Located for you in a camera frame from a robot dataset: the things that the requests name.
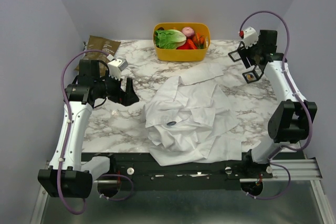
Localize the near black folding stand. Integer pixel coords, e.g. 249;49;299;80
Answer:
242;65;266;84

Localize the far black folding stand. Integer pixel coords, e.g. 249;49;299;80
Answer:
228;41;248;62

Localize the red pepper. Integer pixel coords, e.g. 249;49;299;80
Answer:
177;39;197;50

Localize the orange carrot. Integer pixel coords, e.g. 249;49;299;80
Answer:
192;33;205;49

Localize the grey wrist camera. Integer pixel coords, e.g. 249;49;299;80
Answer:
107;55;128;80
239;27;258;48

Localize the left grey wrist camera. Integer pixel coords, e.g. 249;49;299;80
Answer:
107;55;128;80

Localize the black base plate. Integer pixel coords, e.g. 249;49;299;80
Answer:
78;151;274;200

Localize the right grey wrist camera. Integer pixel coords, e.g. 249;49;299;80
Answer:
239;27;258;48

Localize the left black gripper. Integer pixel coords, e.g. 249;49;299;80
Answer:
95;70;140;106

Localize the green lettuce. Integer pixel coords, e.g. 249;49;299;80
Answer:
154;29;187;49

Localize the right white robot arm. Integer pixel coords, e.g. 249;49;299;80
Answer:
238;27;317;178

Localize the black folding stand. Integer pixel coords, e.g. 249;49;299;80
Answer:
242;65;266;84
228;41;248;62

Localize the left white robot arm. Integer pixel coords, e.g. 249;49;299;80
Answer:
38;58;139;198

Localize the red onion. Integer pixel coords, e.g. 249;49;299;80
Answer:
181;27;195;38

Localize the yellow plastic bin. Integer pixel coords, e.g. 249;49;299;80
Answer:
153;23;211;62

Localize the white shirt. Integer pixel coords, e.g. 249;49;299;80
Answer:
142;63;242;166

